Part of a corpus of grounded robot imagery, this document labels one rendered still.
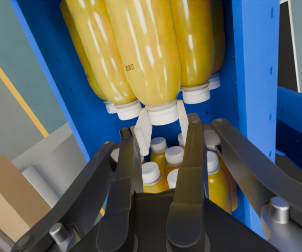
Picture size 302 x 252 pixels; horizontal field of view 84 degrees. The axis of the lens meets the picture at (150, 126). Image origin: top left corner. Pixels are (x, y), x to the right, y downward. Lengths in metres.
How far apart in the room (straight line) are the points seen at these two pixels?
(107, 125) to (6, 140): 1.89
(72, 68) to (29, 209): 0.42
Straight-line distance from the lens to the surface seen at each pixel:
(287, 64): 1.42
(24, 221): 0.60
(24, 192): 0.60
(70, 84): 0.30
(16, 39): 1.76
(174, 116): 0.20
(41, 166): 0.66
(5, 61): 1.86
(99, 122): 0.34
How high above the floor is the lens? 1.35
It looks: 66 degrees down
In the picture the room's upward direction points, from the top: 168 degrees counter-clockwise
